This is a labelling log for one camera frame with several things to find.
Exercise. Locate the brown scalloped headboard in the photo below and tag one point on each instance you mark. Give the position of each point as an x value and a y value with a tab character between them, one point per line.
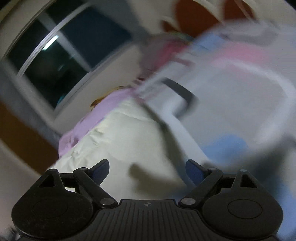
189	14

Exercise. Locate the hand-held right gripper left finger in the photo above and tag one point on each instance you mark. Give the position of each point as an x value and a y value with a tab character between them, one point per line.
101	169

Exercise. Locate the brown stuffed toy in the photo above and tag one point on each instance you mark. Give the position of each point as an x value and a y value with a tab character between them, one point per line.
99	100

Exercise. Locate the window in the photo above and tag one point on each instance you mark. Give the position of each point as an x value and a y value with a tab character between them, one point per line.
69	46

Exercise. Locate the grey curtain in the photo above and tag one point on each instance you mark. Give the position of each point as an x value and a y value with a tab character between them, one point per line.
23	99
143	23

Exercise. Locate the white puffer jacket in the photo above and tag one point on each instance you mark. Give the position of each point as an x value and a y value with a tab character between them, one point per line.
129	143

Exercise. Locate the pile of clothes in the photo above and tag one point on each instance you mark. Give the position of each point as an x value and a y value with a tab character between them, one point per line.
166	53

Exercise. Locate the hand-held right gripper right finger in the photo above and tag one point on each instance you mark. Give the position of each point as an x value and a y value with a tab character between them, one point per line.
193	172

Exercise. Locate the pink blanket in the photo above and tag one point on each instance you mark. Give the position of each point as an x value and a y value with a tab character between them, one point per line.
108	102

